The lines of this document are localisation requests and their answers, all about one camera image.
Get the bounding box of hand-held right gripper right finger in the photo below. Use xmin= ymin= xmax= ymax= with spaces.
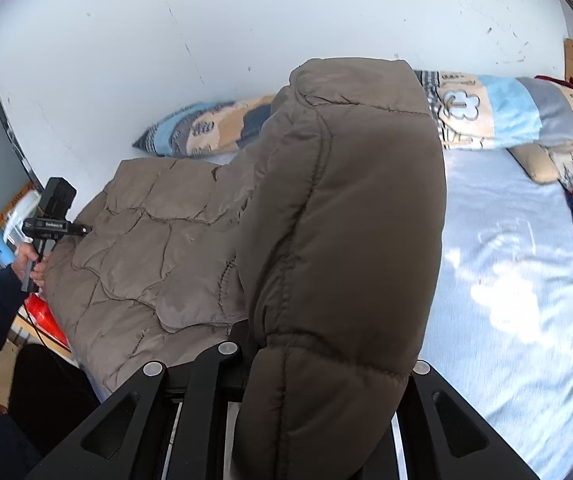
xmin=391 ymin=360 xmax=539 ymax=480

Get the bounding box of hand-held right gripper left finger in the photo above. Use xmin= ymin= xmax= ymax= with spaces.
xmin=25 ymin=342 xmax=243 ymax=480

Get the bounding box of brown quilted blanket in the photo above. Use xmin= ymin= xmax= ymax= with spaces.
xmin=44 ymin=58 xmax=448 ymax=480

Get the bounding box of person's left hand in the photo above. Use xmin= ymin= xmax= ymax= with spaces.
xmin=14 ymin=244 xmax=50 ymax=286

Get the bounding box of red plastic stool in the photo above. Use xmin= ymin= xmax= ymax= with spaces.
xmin=24 ymin=292 xmax=70 ymax=352

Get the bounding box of person's leg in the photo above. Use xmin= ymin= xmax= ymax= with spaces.
xmin=0 ymin=345 xmax=102 ymax=480

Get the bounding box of beige pillow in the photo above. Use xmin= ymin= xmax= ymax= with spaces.
xmin=509 ymin=145 xmax=567 ymax=183

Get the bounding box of patchwork cartoon long pillow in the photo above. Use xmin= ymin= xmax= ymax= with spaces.
xmin=133 ymin=71 xmax=573 ymax=158

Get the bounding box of black cable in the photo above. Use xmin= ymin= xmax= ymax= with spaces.
xmin=16 ymin=305 xmax=50 ymax=348

